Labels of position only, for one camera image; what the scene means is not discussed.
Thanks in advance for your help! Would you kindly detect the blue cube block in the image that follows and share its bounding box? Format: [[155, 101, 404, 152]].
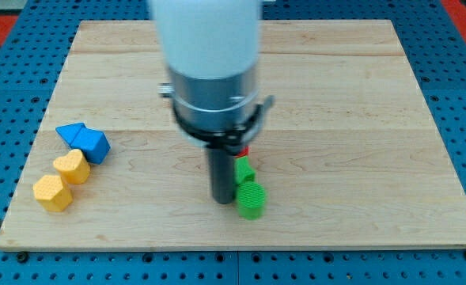
[[70, 127, 111, 165]]

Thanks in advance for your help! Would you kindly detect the yellow heart block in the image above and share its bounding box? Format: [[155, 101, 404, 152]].
[[53, 149, 90, 184]]

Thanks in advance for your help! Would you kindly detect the green cylinder block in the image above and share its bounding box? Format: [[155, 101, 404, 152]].
[[237, 181, 266, 220]]

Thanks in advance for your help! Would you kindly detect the yellow hexagon block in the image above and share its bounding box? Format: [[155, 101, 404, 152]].
[[32, 175, 74, 212]]

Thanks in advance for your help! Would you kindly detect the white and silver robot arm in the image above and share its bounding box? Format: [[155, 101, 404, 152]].
[[149, 0, 266, 156]]

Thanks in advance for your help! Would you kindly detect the red circle block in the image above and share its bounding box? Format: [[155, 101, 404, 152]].
[[236, 146, 249, 158]]

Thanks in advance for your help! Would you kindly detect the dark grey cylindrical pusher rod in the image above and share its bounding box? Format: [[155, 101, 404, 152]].
[[206, 148, 236, 204]]

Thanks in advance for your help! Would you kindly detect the blue triangle block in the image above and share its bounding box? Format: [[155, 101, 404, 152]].
[[55, 122, 85, 146]]

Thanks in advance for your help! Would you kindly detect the wooden board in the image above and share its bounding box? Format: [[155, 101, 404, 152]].
[[0, 20, 466, 252]]

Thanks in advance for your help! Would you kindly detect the green star block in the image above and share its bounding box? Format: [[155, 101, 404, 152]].
[[235, 156, 256, 185]]

